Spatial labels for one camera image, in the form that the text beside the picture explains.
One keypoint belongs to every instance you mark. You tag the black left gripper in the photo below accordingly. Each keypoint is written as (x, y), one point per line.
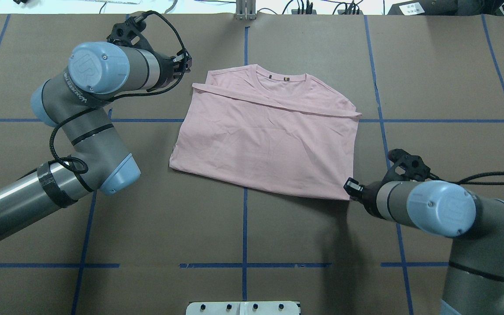
(162, 68)

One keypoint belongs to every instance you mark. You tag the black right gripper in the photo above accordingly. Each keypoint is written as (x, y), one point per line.
(368, 195)

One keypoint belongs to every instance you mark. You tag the pink Snoopy t-shirt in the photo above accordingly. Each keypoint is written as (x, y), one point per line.
(291, 135)

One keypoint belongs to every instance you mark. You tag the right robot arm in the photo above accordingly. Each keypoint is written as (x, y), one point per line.
(474, 284)

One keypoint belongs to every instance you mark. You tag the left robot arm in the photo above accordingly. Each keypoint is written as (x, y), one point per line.
(88, 154)

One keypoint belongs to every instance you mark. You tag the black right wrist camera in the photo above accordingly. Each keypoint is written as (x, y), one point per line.
(407, 167)

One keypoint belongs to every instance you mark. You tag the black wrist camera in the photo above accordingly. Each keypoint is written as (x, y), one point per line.
(129, 34)
(407, 167)

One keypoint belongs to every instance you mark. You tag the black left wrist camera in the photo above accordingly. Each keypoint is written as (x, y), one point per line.
(129, 34)

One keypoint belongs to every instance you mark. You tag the aluminium frame post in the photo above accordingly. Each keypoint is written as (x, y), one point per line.
(245, 10)

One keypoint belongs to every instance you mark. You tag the white pedestal column with base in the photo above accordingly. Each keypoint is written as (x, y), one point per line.
(244, 308)

